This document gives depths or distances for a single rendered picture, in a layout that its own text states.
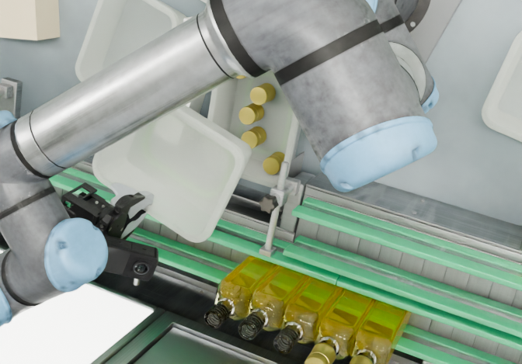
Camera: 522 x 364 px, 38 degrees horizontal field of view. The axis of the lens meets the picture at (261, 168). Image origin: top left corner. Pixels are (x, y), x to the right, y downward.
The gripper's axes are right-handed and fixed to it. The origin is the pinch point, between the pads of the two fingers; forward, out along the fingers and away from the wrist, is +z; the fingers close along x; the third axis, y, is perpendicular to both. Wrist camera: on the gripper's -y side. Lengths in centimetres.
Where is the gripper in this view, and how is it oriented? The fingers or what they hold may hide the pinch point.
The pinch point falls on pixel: (151, 202)
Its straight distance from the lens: 119.1
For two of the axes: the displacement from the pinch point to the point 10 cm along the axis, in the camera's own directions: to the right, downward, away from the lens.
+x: -3.3, 8.0, 4.9
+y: -8.4, -4.9, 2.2
